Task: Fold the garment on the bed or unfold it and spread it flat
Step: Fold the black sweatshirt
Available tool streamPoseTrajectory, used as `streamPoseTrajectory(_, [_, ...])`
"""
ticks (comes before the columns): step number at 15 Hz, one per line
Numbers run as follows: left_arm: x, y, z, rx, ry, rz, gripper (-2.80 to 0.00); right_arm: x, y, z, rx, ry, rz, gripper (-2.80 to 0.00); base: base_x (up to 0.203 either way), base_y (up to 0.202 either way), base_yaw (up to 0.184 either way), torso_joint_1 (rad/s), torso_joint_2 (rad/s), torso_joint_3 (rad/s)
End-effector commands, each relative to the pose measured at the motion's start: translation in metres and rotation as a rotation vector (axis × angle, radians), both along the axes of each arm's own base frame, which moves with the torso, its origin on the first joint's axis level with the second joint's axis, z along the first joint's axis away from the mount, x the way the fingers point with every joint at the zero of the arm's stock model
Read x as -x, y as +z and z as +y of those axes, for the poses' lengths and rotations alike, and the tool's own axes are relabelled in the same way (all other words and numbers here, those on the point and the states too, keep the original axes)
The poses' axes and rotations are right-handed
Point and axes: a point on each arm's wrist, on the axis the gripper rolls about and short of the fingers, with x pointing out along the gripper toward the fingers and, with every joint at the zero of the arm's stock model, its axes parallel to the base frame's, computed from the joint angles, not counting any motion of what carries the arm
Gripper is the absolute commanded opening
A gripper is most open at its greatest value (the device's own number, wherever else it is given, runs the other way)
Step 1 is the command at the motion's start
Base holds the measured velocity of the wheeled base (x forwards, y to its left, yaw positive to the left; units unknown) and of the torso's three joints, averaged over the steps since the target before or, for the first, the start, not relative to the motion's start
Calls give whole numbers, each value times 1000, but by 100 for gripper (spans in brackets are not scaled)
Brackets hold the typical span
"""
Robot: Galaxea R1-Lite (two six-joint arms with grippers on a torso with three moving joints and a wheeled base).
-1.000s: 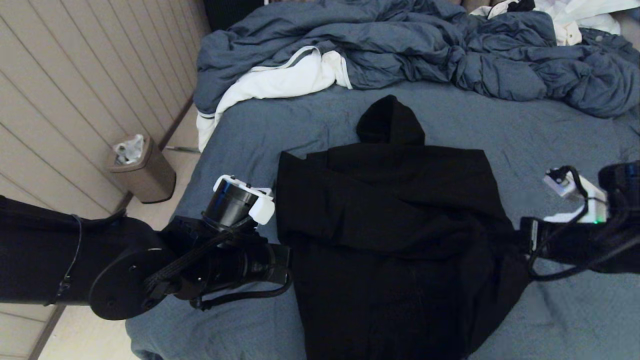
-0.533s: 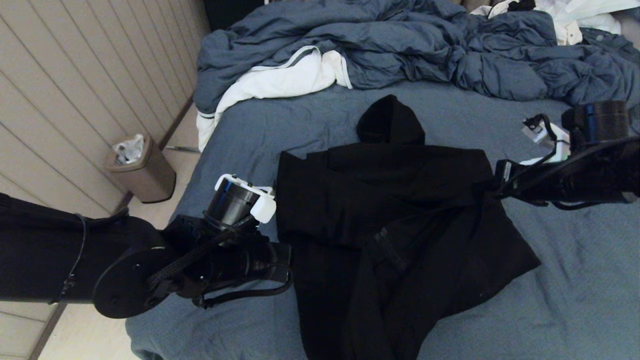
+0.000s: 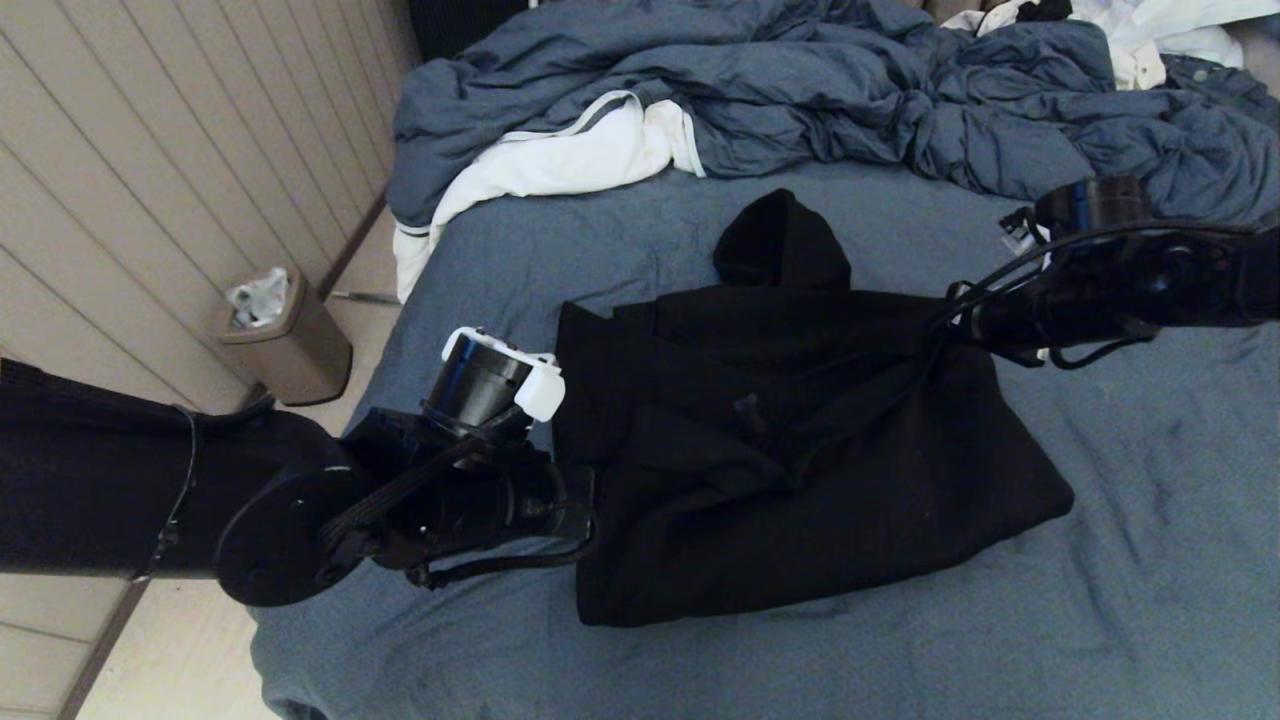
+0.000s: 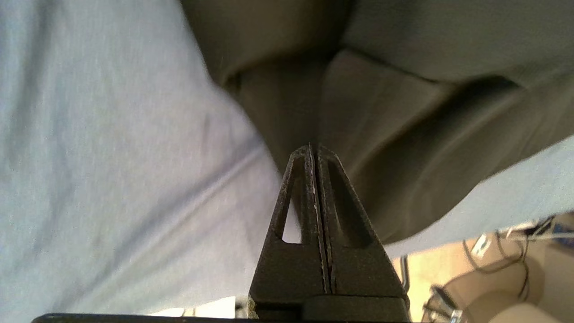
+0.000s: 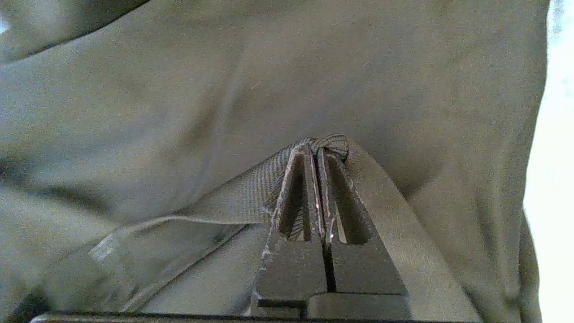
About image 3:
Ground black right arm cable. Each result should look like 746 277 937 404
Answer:
935 222 1280 371

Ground blue denim shirt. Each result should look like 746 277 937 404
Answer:
1160 55 1280 131

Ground small black garment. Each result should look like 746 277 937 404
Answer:
985 0 1073 23

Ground crumpled blue duvet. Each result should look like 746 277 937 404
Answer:
385 0 1280 229

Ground black zip hoodie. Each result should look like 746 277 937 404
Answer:
553 188 1076 628

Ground white plastic bin bag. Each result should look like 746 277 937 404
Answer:
226 267 291 329

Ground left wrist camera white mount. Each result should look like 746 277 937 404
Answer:
442 327 567 423

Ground brown trash bin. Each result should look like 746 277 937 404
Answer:
208 266 353 406

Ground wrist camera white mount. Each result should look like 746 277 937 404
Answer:
998 205 1053 276
442 327 567 423

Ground white crumpled clothes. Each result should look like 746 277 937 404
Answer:
940 0 1280 91

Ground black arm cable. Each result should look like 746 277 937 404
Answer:
405 535 598 591
935 222 1280 371

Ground blue bed sheet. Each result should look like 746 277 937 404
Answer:
247 160 1280 720

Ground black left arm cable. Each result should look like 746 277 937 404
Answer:
405 535 598 591

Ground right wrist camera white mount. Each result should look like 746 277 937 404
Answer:
998 205 1053 276

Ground white blanket with grey stripe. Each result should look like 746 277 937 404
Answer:
392 88 706 303

